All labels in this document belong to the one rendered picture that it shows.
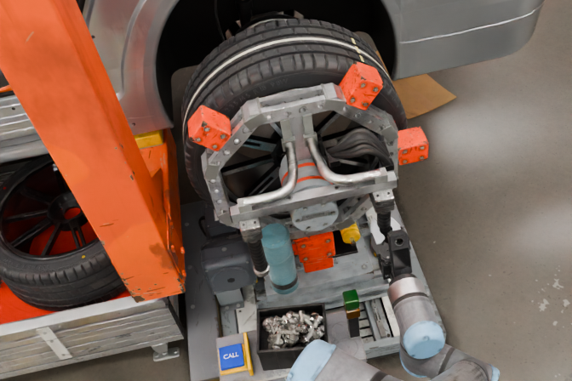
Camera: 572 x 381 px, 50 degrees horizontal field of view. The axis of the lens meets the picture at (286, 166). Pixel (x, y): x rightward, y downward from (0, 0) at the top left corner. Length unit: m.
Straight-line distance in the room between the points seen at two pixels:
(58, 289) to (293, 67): 1.17
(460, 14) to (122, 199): 1.21
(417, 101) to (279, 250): 1.66
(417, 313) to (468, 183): 1.46
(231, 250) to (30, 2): 1.19
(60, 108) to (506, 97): 2.38
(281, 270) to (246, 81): 0.58
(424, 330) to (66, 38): 0.98
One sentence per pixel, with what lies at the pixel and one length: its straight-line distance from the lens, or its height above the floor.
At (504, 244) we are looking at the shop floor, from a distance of 2.67.
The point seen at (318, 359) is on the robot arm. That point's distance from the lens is 1.03.
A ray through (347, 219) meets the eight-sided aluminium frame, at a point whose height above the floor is 0.62.
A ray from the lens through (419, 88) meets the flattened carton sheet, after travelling 3.31.
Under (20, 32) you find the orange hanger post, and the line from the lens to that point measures 1.33.
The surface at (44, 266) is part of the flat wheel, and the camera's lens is 2.26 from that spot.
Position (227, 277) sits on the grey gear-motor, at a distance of 2.19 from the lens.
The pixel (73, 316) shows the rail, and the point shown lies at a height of 0.39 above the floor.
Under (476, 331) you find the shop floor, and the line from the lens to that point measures 2.44.
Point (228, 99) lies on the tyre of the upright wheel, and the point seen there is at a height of 1.12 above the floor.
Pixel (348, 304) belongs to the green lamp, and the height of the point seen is 0.65.
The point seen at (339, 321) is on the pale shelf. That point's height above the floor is 0.45.
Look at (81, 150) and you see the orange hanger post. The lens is 1.52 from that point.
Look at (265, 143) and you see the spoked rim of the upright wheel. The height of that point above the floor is 0.92.
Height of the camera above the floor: 2.13
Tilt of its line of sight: 46 degrees down
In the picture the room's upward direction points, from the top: 11 degrees counter-clockwise
